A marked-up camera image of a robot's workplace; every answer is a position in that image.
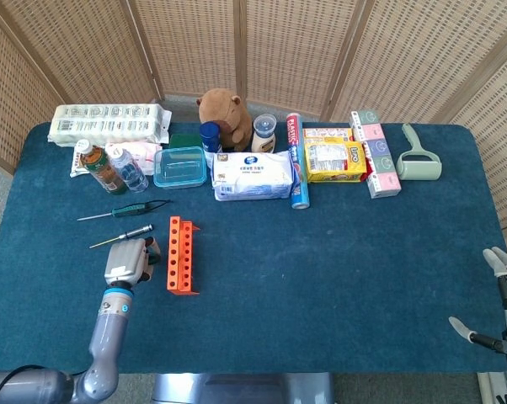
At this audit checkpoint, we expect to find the brown capybara plush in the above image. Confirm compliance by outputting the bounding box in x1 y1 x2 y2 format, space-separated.
195 88 254 153

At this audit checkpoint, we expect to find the green lint roller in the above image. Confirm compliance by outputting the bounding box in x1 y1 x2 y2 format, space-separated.
395 122 443 182

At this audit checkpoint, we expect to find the orange screwdriver rack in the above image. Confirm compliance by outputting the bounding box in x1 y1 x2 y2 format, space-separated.
165 215 202 296

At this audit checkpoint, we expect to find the white wet wipes pack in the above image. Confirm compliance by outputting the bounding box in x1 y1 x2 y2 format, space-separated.
211 150 296 202

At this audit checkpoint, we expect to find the clear water bottle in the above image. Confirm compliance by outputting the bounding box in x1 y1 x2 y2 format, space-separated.
105 145 150 194

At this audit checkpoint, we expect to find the pink white plastic bag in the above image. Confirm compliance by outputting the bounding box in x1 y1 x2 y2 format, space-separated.
69 141 164 178

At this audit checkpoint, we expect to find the plastic wrap roll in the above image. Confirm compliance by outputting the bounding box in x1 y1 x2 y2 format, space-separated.
285 111 312 210

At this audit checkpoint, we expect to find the blue felt table cover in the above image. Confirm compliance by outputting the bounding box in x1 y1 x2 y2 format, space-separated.
0 120 507 375

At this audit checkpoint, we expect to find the wicker folding screen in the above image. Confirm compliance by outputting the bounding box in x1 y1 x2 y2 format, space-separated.
0 0 507 264

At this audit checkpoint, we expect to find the white paper roll pack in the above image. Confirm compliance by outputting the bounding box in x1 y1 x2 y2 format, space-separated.
46 103 173 147

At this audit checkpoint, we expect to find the blue-capped white can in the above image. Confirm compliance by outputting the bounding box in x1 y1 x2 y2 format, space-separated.
199 120 224 169

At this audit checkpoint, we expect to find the dark green box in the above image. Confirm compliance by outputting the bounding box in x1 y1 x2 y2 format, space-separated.
168 133 205 149

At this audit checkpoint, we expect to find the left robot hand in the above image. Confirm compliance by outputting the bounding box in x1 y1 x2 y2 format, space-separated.
104 236 163 290

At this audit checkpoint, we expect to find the pink green tissue pack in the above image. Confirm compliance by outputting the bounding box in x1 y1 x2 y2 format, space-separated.
348 109 403 199

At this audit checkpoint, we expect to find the green tea bottle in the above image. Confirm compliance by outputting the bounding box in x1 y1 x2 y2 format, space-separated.
75 138 128 196

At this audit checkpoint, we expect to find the clear container teal lid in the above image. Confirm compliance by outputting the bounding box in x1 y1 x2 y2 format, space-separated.
152 146 208 190

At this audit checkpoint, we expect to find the mayonnaise squeeze bottle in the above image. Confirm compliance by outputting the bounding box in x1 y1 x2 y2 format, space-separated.
250 113 278 155

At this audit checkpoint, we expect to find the long green screwdriver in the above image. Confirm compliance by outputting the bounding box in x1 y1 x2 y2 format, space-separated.
76 199 173 222

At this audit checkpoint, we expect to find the yellow red snack box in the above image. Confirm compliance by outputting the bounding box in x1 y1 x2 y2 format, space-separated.
302 127 355 144

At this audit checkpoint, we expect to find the silver yellow-shaft screwdriver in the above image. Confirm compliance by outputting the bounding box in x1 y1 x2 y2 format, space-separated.
88 223 154 249

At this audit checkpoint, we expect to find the yellow Lipo snack bag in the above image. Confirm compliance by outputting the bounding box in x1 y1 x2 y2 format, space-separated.
303 140 369 184

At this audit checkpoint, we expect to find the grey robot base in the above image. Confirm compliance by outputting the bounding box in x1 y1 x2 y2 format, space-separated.
151 372 337 404

